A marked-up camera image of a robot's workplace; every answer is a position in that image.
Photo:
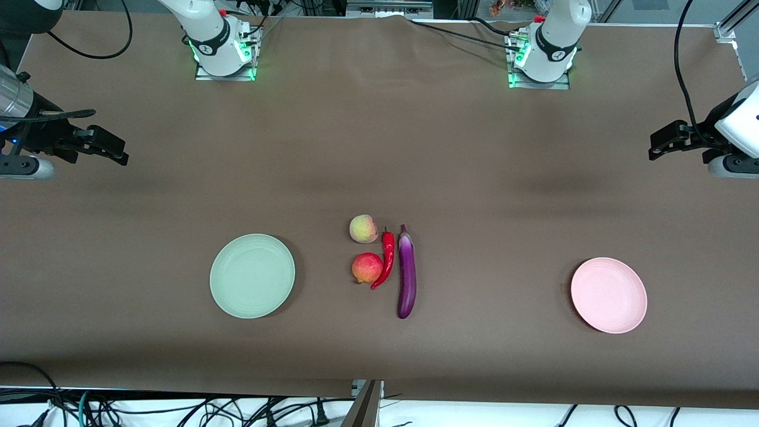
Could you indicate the silver box device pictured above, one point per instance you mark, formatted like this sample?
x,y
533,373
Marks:
x,y
388,7

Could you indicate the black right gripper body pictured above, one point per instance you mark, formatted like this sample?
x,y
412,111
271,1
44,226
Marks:
x,y
42,134

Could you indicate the purple eggplant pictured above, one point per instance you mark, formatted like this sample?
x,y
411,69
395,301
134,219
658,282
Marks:
x,y
407,279

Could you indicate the brown table cover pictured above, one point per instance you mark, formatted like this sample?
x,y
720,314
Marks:
x,y
379,148

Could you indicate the aluminium frame profile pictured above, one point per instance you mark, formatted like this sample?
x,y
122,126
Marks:
x,y
732,24

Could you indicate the pale green plate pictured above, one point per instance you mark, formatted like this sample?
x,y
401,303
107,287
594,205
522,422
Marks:
x,y
252,276

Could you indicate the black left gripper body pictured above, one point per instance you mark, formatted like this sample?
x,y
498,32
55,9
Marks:
x,y
704,134

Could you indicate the yellow pink peach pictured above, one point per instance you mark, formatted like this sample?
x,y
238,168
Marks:
x,y
363,229

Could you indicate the red pomegranate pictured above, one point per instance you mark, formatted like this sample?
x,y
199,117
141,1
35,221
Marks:
x,y
366,268

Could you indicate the red chili pepper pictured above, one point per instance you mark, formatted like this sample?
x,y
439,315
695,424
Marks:
x,y
388,255

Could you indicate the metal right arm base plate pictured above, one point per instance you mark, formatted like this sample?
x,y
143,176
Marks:
x,y
204,76

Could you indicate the pink plate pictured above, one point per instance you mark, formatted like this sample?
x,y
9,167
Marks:
x,y
609,295

